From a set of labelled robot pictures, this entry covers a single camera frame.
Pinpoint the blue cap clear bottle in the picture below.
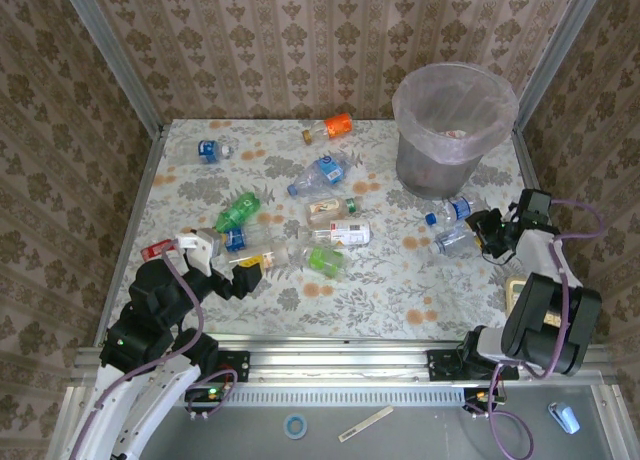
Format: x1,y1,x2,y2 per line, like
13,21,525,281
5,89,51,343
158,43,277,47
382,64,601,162
424,194,480,227

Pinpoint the red label bottle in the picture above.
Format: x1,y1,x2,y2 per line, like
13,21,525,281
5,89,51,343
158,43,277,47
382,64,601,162
141,239,182,265

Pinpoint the orange print clear bottle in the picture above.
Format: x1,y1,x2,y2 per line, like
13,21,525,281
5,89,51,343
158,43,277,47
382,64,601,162
222,244,301,276

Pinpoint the green plastic bottle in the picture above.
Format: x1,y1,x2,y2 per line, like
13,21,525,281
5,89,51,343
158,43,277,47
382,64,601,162
214,191,262,234

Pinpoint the grey round waste bin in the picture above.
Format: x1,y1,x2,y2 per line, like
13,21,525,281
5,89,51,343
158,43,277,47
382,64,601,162
391,62,520,200

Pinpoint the clear pink bin liner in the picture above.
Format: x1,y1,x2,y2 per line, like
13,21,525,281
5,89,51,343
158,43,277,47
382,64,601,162
391,62,520,166

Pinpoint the green label clear bottle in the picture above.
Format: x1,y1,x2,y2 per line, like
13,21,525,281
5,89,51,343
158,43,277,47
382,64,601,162
299,244,349,281

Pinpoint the beige label green cap bottle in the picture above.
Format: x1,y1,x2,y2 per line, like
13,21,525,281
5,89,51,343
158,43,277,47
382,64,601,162
304,196,364,230

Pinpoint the white label clear bottle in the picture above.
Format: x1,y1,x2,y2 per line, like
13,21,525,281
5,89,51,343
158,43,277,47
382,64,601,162
298,218,374,246

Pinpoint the large blue label bottle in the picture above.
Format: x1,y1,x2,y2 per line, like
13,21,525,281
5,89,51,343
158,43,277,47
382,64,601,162
286,152,364,199

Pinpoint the yellow calculator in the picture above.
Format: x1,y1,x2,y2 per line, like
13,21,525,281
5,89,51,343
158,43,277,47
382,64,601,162
503,276,529,321

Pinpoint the floral patterned tablecloth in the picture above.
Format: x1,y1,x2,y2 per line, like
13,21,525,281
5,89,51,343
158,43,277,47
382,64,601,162
114,118,556,341

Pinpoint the small black controller board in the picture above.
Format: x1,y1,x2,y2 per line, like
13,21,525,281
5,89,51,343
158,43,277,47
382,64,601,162
463,387,501,406
184,387,224,404

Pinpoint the small blue label bottle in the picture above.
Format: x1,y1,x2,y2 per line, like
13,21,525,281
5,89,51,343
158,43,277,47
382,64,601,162
175,138,236,166

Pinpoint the blue tape roll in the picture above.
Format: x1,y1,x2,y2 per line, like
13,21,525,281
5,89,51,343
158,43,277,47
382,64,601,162
283,414,308,440

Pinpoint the orange label plastic bottle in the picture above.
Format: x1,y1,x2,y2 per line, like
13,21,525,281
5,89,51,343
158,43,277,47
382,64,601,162
301,113,354,146

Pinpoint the blue white stapler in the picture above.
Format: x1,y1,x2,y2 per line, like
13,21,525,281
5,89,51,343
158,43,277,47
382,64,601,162
547,401,581,435

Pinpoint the wooden ruler stick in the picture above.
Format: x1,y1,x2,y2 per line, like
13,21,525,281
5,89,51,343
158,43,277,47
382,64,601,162
337,404,395,444

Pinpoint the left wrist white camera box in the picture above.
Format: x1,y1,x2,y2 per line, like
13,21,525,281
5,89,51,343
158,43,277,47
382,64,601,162
174,228,222,277

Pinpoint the aluminium table side rail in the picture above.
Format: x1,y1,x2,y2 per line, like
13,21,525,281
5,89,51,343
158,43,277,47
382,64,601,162
94,127,166,346
512,129,591,344

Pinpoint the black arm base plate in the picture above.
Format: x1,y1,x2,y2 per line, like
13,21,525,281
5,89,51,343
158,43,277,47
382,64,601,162
426,348,520,382
199,350,251,383

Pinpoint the aluminium mounting rail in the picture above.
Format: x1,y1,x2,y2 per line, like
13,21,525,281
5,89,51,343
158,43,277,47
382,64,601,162
72,337,616,386

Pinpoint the slotted grey cable duct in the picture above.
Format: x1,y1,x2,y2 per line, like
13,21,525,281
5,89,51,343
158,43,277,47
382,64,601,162
92,387,466,406

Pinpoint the aluminium frame post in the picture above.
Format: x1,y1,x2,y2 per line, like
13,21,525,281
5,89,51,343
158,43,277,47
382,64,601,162
58,0,166,134
514,0,609,131

